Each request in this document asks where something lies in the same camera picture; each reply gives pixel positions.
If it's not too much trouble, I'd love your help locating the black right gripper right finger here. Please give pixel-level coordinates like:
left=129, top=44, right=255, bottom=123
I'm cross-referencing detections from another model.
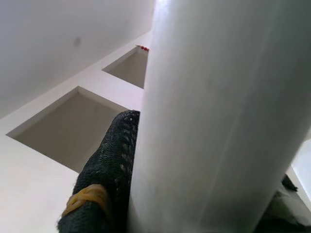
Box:
left=257, top=173, right=311, bottom=233

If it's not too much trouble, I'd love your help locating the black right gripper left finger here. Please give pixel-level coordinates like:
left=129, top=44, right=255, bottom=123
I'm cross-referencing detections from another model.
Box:
left=56, top=109, right=141, bottom=233

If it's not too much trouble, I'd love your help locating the white plastic table leg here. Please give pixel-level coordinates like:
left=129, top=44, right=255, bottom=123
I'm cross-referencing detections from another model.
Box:
left=127, top=0, right=311, bottom=233

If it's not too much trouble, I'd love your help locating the yellow rubber band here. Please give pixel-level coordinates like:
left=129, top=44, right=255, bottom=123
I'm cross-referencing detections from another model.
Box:
left=61, top=183, right=114, bottom=219

